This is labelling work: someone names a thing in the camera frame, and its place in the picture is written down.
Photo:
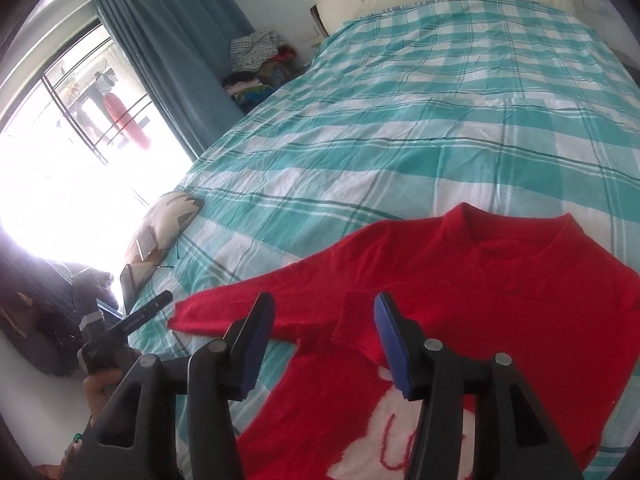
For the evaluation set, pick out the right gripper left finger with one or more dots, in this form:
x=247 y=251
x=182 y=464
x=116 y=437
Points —
x=135 y=436

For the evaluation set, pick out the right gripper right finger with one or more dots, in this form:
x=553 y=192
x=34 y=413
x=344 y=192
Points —
x=513 y=436

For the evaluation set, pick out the red knit sweater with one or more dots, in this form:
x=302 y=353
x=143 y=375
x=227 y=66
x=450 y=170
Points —
x=540 y=290

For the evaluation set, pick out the pile of clothes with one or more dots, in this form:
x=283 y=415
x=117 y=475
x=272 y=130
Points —
x=261 y=64

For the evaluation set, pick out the left hand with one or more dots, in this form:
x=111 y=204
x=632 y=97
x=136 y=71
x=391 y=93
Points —
x=98 y=389

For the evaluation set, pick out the dark bag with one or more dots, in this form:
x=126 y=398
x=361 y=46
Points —
x=37 y=310

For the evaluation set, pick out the patterned cushion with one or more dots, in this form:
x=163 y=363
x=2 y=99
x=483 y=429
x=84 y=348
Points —
x=160 y=229

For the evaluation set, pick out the window with railing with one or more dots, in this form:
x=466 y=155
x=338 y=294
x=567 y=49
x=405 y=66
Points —
x=84 y=156

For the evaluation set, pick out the teal plaid bed sheet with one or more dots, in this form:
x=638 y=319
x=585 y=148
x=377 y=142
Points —
x=509 y=106

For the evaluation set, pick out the blue curtain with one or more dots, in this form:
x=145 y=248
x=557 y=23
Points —
x=180 y=51

